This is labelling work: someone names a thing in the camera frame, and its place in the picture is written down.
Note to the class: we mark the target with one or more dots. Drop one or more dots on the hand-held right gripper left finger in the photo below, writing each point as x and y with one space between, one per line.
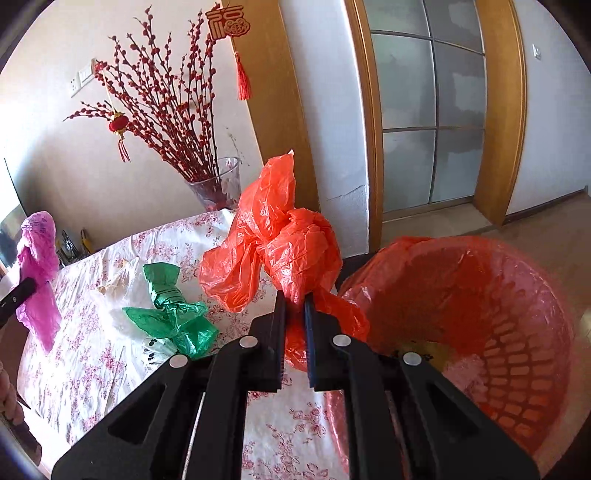
272 341

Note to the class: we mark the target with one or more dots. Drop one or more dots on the pink plastic bag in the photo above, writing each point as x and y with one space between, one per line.
39 258

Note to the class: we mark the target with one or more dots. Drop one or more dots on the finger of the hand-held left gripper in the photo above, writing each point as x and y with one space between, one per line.
16 297

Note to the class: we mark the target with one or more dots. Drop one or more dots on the red plastic lattice basket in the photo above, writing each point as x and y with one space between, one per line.
521 369

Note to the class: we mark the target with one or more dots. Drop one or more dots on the frosted glass door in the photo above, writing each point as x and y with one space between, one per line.
415 92

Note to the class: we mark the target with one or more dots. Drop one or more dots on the floral tablecloth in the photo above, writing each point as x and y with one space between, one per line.
92 369

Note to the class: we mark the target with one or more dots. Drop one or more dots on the wooden framed glass door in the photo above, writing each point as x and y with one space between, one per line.
498 115

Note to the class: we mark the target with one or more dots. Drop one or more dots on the red hanging knot with tassel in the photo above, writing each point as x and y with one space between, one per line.
226 23

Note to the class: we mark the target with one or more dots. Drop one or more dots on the opaque red plastic bag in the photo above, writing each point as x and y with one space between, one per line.
286 249

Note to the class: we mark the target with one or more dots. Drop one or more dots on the white wall socket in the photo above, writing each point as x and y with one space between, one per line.
76 85

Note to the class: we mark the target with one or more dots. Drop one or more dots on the white wall switch plate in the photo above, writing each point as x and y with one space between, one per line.
87 73

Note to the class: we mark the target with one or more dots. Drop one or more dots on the person's left hand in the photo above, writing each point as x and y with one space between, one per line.
9 392

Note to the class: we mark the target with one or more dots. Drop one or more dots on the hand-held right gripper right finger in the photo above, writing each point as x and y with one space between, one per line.
310 341

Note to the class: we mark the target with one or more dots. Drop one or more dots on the clear glass vase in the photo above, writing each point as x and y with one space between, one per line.
217 184

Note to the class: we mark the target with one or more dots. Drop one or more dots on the small red lantern ornament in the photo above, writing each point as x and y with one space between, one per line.
118 124

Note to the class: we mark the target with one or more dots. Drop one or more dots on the small white light switch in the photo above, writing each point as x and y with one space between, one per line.
537 50

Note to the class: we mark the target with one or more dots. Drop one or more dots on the green patterned plastic bag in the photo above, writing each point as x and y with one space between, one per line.
180 318

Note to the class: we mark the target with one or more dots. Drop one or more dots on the red plastic liner bag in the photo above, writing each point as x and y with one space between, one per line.
415 277

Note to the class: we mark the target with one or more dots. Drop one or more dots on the red berry branches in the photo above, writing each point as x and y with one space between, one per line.
171 101

